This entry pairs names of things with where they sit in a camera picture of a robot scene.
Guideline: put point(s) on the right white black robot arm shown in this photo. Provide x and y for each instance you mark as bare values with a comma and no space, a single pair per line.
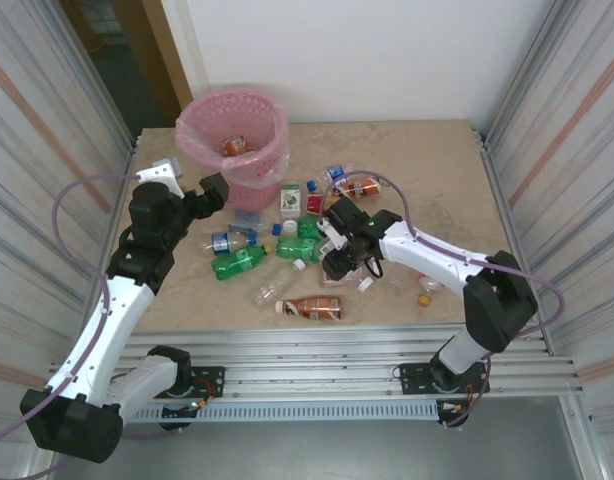
427,265

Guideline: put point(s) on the crushed bottle dark blue label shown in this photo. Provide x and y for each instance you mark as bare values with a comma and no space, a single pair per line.
244,218

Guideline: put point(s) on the blue bottle cap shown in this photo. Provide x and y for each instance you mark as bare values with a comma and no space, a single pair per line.
276,230

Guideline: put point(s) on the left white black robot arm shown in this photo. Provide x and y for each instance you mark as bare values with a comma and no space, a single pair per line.
127,305

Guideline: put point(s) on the red yellow label bottle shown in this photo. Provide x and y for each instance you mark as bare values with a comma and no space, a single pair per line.
314,204

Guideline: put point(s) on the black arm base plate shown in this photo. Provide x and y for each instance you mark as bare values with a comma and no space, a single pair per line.
212,380
414,377

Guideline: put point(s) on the orange label bottle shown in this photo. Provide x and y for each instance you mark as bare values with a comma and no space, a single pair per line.
234,146

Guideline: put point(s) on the yellow power connector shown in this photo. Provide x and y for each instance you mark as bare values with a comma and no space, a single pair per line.
457,407
199,403

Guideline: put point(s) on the yellow bottle cap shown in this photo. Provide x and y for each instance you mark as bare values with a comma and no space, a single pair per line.
425,300

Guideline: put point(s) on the clear plastic bottle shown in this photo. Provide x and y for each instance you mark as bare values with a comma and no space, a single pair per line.
399,283

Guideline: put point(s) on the brown Nescafe bottle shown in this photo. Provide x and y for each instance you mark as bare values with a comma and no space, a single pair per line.
314,308
364,188

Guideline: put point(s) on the clear bottle white cap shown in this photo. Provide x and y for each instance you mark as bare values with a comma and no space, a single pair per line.
277,284

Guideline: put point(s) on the pink plastic bin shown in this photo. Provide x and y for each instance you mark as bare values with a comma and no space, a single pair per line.
247,197

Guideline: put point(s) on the clear bottle blue label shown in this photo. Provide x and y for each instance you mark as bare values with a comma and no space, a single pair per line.
337,172
219,242

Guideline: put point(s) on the wooden door frame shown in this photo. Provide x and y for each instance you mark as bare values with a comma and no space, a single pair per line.
162,55

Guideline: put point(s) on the green white drink carton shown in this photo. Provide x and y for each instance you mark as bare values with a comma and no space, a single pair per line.
290,200

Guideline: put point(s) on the clear plastic bin liner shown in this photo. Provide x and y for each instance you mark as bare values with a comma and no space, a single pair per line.
282,162

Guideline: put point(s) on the aluminium rail frame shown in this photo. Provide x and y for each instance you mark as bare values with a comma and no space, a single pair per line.
312,360

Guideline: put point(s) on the crushed green plastic bottle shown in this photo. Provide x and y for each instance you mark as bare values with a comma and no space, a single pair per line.
307,227

